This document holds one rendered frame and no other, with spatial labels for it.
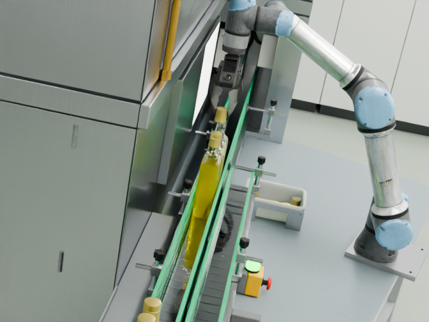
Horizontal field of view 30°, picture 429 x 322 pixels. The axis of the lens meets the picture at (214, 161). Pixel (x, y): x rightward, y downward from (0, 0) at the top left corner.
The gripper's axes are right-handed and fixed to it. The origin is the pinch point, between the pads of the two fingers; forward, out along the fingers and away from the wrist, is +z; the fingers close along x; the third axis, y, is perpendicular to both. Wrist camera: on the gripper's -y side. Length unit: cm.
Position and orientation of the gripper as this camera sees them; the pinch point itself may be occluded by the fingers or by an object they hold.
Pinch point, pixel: (221, 111)
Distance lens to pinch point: 246.1
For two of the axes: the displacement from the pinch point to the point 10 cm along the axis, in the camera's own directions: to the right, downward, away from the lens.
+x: -9.8, -2.1, 0.6
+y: 1.3, -3.7, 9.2
